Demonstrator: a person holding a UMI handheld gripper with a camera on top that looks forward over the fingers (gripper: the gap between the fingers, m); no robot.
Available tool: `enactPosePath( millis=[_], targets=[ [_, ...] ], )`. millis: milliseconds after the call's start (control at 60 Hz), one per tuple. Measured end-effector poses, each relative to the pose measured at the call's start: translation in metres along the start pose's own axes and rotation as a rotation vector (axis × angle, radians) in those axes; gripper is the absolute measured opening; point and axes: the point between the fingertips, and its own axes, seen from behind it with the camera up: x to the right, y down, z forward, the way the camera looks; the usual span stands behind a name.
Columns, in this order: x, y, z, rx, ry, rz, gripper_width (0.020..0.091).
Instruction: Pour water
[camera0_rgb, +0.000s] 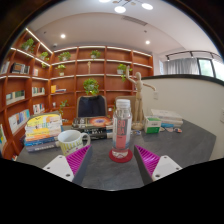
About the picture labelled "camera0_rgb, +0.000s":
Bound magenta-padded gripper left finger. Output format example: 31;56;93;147
42;144;94;186

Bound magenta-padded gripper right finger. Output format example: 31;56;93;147
133;144;184;186

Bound clear plastic bottle pink label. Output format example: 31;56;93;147
111;98;133;159

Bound white mug yellow stripes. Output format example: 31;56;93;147
57;129;91;157

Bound stack of colourful books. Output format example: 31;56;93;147
23;112;64;153

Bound green white small box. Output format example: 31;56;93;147
143;115;163;135

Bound stack of white books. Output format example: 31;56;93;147
150;108;184;128

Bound flat round red coaster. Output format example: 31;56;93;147
108;148;134;164

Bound dark office chair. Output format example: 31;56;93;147
75;95;108;118

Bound brown chair back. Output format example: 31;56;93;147
114;95;138;123

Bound wooden artist mannequin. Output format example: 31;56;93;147
124;65;157;131

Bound wooden shelf unit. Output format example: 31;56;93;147
0;27;154;161

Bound grey curtain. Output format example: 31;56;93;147
166;58;200;76

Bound window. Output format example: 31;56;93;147
198;58;224;81

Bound ceiling air vent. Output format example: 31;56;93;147
121;14;148;27

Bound ceiling lamp with round lights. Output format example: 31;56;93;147
98;0;154;14

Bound black ceiling track rail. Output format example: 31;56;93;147
165;49;224;62

